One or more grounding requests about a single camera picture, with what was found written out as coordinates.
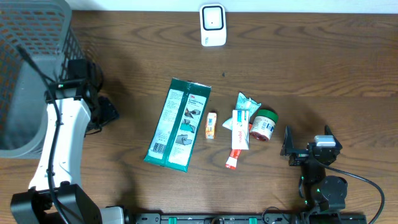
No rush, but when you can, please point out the green lid white jar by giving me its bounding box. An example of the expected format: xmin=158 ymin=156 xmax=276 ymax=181
xmin=249 ymin=110 xmax=279 ymax=141

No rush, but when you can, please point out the white toothpaste box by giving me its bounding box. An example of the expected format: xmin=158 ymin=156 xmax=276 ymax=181
xmin=231 ymin=110 xmax=250 ymax=150

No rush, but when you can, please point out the red white sachet stick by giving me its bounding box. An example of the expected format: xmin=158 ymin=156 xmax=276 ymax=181
xmin=225 ymin=149 xmax=241 ymax=170

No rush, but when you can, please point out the light green wipes packet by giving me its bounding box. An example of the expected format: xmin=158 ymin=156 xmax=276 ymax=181
xmin=235 ymin=92 xmax=262 ymax=117

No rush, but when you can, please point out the green white 3M package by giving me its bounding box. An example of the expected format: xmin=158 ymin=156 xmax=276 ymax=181
xmin=144 ymin=78 xmax=211 ymax=172

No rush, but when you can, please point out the orange Kleenex tissue pack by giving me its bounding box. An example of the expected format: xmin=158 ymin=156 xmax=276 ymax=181
xmin=205 ymin=112 xmax=217 ymax=139

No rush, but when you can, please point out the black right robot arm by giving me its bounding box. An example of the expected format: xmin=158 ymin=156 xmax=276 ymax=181
xmin=280 ymin=126 xmax=348 ymax=213

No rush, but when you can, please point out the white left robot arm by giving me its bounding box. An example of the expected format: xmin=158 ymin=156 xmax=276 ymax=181
xmin=11 ymin=59 xmax=131 ymax=223

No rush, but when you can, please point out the white barcode scanner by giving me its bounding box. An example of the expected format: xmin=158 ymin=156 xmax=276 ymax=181
xmin=199 ymin=4 xmax=227 ymax=47

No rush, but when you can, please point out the grey plastic mesh basket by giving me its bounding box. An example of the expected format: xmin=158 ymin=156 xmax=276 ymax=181
xmin=1 ymin=0 xmax=84 ymax=159

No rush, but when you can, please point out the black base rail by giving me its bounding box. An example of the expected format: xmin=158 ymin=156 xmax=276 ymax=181
xmin=134 ymin=213 xmax=367 ymax=224

